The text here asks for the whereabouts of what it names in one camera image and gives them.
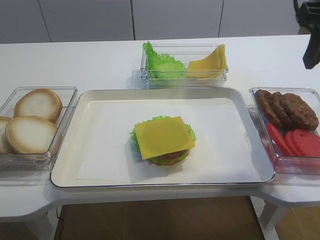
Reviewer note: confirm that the brown patty on tray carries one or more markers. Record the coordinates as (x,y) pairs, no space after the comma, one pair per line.
(174,156)

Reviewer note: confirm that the white serving tray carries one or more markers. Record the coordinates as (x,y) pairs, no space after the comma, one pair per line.
(70,157)

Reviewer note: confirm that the clear bun container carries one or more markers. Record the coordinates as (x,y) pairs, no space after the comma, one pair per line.
(42,161)

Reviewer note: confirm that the bun half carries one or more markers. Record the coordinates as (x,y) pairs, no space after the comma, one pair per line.
(41,102)
(4,146)
(30,134)

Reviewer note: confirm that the tomato slice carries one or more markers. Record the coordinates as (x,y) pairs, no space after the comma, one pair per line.
(306,142)
(289,142)
(279,140)

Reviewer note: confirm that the clear patty tomato container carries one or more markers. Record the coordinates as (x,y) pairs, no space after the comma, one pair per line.
(287,164)

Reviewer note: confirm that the front bun half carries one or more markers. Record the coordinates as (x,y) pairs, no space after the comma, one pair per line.
(30,134)

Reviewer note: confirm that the right brown patty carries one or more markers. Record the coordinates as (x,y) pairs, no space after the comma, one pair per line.
(299,111)

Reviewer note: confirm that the green lettuce pile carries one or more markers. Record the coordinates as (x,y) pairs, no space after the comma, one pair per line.
(163,66)

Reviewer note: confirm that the left brown patty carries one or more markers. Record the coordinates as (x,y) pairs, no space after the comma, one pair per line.
(263,98)

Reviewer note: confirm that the middle tomato slice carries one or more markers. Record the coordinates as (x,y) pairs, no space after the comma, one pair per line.
(289,142)

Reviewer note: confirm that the white paper sheet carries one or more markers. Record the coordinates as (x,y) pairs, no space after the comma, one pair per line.
(222,153)

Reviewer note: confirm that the left tomato slice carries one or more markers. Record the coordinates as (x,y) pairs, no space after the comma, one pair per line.
(279,140)

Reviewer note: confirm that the lettuce leaf under patty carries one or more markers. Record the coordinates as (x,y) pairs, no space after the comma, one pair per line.
(192,132)

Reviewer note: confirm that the back bun half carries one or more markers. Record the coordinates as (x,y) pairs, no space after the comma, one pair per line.
(41,102)

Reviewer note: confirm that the yellow cheese slice stack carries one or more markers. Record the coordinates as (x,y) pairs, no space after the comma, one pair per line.
(210,67)

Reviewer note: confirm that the left bun half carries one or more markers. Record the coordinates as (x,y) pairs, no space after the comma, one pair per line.
(4,146)

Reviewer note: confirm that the right tomato slice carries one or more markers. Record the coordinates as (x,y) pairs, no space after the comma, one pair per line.
(306,142)

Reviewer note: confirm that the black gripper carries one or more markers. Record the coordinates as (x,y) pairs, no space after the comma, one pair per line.
(309,18)

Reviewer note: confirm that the middle brown patty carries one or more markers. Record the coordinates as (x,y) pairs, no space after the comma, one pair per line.
(279,111)

